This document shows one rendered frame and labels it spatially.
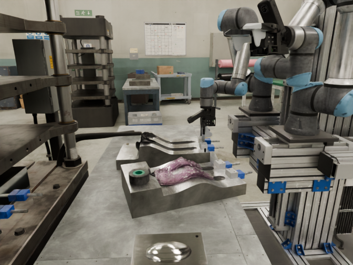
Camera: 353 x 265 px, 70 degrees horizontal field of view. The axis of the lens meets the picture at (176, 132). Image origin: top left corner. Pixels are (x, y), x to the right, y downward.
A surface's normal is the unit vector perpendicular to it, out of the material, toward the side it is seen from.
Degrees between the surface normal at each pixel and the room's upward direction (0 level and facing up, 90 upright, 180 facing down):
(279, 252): 0
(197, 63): 90
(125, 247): 0
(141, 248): 0
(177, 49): 90
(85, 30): 90
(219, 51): 90
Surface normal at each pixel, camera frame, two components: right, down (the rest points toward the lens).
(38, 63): 0.04, 0.29
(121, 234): 0.00, -0.96
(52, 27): 0.73, 0.20
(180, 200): 0.33, 0.28
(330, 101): -0.86, 0.15
